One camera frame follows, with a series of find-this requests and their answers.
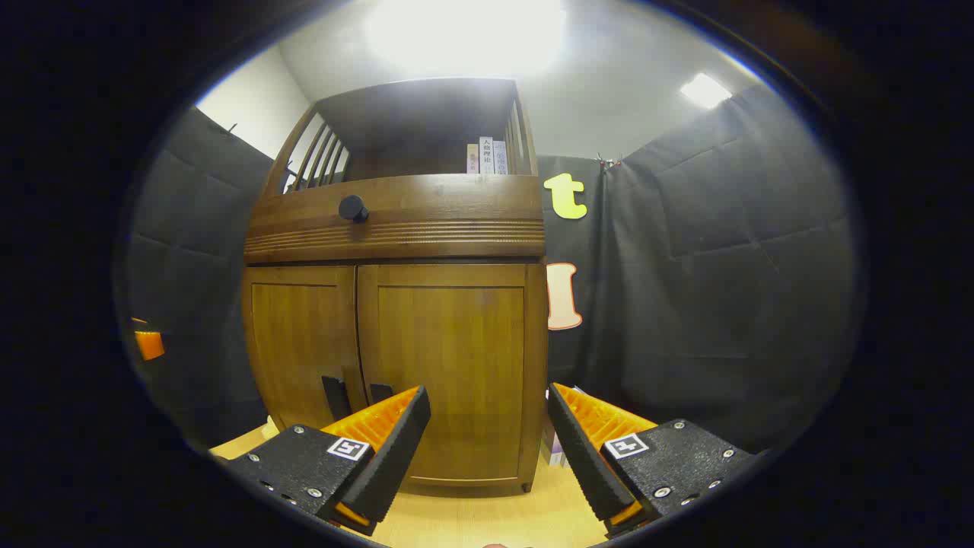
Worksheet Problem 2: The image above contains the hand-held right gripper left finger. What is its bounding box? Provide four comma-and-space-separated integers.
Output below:
228, 384, 432, 537

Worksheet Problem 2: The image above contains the wooden drawer front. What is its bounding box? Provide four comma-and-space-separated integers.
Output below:
243, 174, 546, 266

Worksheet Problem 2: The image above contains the small ceiling light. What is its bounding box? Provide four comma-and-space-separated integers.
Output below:
680, 73, 733, 110

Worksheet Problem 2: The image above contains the large ceiling light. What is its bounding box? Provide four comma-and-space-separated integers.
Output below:
365, 0, 568, 77

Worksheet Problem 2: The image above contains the wooden double-door shoe cabinet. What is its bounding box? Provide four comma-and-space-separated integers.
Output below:
242, 78, 549, 495

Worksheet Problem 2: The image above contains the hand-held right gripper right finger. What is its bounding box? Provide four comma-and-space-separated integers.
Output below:
546, 382, 762, 537

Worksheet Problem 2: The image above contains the wooden cabinet door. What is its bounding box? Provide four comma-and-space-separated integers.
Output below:
356, 263, 549, 488
242, 264, 370, 431

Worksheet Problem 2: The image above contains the black backdrop cloth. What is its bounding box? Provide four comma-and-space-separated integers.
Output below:
126, 82, 864, 457

